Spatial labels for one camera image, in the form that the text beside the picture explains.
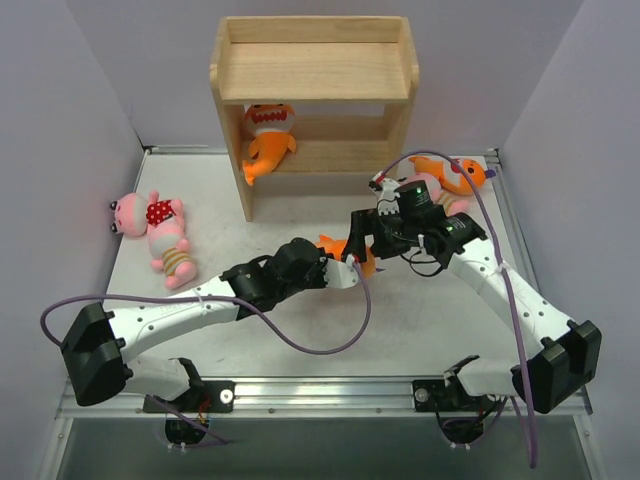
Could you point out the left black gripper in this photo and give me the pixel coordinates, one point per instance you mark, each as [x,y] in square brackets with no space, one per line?
[320,262]

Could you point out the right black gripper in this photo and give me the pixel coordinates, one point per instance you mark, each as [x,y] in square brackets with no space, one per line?
[364,230]

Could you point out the orange shark plush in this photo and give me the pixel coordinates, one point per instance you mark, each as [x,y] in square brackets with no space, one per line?
[453,176]
[335,247]
[270,126]

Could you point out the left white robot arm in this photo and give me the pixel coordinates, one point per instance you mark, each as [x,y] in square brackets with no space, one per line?
[105,352]

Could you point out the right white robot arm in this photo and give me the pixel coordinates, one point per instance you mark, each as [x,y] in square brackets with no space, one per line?
[557,355]

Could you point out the wooden three-tier shelf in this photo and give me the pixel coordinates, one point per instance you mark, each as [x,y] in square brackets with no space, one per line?
[363,70]

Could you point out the pink plush striped shirt right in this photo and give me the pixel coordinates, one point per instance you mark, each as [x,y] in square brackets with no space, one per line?
[451,203]

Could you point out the pink plush striped shirt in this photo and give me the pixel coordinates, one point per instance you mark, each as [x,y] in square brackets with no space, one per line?
[170,253]
[451,203]

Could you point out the pink plush striped shirt left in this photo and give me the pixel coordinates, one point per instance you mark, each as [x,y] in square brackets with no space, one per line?
[170,253]

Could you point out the pink plush red polka-dot shirt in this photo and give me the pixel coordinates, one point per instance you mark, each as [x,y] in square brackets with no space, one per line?
[134,214]

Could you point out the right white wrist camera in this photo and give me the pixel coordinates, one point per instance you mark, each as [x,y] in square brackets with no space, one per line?
[385,189]

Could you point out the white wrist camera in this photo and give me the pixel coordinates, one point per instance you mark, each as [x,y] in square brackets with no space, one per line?
[341,275]
[385,189]

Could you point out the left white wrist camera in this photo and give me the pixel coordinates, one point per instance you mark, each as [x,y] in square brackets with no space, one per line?
[341,275]

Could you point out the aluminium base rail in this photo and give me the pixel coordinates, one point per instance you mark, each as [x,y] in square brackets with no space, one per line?
[296,397]

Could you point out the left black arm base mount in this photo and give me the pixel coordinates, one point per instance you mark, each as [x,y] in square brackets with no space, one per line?
[210,395]

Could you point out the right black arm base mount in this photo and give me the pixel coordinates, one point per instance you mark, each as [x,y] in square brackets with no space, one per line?
[445,393]

